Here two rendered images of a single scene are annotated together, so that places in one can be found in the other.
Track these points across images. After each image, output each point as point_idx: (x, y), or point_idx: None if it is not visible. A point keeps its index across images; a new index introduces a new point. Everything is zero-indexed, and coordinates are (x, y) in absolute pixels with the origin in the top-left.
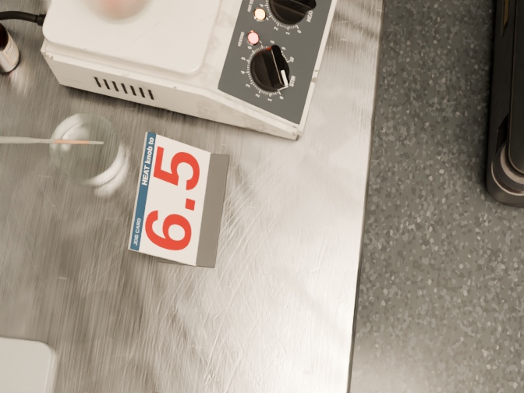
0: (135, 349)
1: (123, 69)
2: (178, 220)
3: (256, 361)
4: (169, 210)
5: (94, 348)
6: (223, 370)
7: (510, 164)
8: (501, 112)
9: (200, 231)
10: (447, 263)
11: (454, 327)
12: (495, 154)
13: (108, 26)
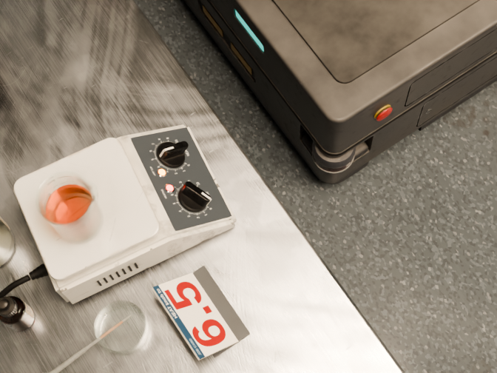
0: None
1: (113, 262)
2: (209, 323)
3: (317, 364)
4: (200, 321)
5: None
6: None
7: (328, 153)
8: (294, 127)
9: (225, 320)
10: (334, 246)
11: (372, 282)
12: (312, 155)
13: (88, 243)
